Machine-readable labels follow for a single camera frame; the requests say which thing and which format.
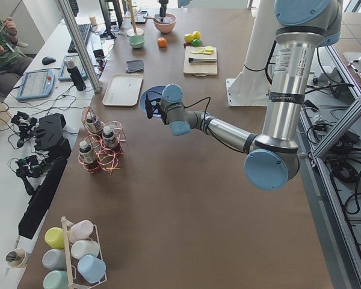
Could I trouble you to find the yellow cup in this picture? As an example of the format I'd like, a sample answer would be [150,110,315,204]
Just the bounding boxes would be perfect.
[45,227,64,249]

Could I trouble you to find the dark sauce bottle middle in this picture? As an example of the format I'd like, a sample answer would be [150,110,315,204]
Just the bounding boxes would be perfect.
[102,126,121,154]

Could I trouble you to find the paper cup with tools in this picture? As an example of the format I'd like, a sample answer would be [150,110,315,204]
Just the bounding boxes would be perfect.
[5,248,29,268]

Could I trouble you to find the dark sauce bottle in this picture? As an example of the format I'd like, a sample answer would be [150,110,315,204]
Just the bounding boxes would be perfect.
[102,126,121,154]
[79,140,100,173]
[85,114,103,134]

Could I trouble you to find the white cup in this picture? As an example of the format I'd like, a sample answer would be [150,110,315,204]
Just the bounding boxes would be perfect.
[71,240,100,259]

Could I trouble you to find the wooden cutting board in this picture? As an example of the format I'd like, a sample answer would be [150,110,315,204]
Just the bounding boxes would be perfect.
[183,46,218,76]

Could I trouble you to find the pink cup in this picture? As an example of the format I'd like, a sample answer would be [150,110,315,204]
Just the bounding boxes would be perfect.
[68,220,93,243]

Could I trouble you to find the mint green bowl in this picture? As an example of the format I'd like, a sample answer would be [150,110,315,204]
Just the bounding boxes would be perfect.
[128,35,145,49]

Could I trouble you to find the black handled knife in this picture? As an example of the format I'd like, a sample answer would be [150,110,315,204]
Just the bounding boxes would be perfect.
[188,57,217,63]

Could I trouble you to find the round wooden stand base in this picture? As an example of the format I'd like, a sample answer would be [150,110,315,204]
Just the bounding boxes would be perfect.
[126,0,144,37]

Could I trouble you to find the blue cup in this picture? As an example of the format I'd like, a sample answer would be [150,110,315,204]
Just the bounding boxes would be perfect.
[77,255,106,284]

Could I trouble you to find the dark sauce bottle back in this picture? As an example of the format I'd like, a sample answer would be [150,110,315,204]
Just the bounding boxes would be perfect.
[85,114,103,134]

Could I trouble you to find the blue teach pendant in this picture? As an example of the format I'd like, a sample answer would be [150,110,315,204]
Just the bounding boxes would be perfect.
[16,69,54,101]
[58,54,87,82]

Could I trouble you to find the grey cup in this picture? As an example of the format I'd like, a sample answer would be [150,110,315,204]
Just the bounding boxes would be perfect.
[42,249,66,270]

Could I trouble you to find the black keyboard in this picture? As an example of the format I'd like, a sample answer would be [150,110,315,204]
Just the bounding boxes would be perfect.
[67,23,93,54]

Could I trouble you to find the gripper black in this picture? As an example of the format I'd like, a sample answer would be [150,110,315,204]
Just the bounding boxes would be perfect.
[145,99,168,124]
[158,0,168,22]

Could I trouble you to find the yellow lemon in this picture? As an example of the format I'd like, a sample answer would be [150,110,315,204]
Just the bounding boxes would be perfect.
[184,34,194,43]
[192,31,201,40]

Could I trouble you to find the pink bowl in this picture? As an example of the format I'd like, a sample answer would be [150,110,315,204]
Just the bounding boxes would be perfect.
[153,13,176,34]

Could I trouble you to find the white wire cup rack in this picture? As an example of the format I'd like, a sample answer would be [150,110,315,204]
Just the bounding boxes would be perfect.
[61,216,108,289]

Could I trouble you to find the metal ice scoop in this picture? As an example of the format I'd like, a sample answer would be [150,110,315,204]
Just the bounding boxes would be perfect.
[144,14,173,23]

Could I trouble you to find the green lime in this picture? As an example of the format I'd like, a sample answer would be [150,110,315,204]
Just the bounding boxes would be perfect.
[191,39,200,47]

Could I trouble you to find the mint cup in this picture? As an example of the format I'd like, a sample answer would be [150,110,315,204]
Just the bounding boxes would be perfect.
[43,270,69,289]

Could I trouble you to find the dark sauce bottle front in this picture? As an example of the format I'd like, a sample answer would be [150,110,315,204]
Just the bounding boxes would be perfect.
[79,140,100,173]

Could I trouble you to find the blue plate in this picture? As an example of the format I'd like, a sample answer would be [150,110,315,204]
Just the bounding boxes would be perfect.
[139,85,165,114]

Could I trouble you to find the seated person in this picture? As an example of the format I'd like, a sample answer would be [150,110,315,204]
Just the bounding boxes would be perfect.
[0,17,32,102]

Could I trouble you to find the copper wire bottle rack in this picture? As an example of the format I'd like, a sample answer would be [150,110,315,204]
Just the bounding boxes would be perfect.
[78,106,126,175]

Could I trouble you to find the beige plastic tray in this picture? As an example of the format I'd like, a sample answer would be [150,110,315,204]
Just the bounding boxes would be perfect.
[102,73,143,107]

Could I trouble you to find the black thermos bottle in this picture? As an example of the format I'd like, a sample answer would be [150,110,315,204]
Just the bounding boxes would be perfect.
[64,58,86,92]

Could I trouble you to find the grey folded cloth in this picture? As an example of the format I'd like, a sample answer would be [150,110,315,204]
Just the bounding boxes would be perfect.
[126,60,144,73]

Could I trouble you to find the orange fruit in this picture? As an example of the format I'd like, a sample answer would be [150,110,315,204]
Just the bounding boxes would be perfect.
[157,37,167,48]

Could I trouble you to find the black computer mouse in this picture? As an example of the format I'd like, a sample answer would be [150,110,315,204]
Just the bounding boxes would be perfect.
[42,57,56,66]

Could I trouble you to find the yellow peeler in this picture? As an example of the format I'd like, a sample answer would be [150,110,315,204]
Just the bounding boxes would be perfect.
[190,46,214,55]

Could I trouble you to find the black monitor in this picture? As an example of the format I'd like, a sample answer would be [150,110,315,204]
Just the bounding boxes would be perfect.
[99,0,123,39]

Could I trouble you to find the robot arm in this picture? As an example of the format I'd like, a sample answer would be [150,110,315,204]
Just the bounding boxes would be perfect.
[158,0,190,22]
[145,1,342,190]

